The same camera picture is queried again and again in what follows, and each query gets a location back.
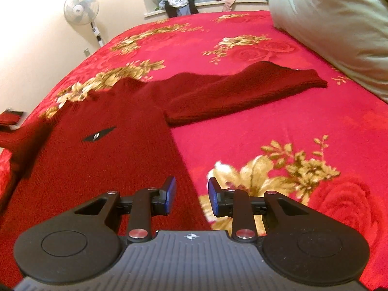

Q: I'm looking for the dark red knit sweater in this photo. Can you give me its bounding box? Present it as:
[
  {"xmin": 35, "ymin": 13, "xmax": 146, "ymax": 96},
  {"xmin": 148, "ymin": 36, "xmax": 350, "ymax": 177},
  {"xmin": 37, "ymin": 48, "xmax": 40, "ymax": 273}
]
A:
[{"xmin": 1, "ymin": 62, "xmax": 327, "ymax": 285}]

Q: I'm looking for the dark clothes pile on sill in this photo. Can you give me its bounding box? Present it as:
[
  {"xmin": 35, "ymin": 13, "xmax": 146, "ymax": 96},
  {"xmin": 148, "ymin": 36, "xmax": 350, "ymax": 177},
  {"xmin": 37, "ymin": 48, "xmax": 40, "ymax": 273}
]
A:
[{"xmin": 159, "ymin": 0, "xmax": 199, "ymax": 18}]

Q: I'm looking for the red floral bed blanket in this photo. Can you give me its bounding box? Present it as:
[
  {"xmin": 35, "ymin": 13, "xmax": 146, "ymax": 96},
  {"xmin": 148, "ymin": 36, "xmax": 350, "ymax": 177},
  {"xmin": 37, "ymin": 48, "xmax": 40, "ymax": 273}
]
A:
[{"xmin": 1, "ymin": 11, "xmax": 387, "ymax": 289}]

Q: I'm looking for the white standing fan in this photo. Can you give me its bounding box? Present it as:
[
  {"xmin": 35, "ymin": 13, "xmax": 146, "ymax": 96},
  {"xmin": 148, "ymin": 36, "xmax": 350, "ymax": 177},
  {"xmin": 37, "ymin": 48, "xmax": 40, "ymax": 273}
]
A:
[{"xmin": 63, "ymin": 0, "xmax": 105, "ymax": 47}]

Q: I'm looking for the pale green pillow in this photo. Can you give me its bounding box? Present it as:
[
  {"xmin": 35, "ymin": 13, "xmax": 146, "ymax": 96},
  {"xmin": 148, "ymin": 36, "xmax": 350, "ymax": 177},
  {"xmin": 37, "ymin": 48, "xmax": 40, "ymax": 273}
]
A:
[{"xmin": 269, "ymin": 0, "xmax": 387, "ymax": 101}]

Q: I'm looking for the wall power socket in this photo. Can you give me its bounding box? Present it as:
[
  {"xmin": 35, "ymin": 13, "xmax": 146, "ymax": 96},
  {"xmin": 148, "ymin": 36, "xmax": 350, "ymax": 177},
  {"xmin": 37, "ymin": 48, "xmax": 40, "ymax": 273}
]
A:
[{"xmin": 83, "ymin": 48, "xmax": 91, "ymax": 57}]

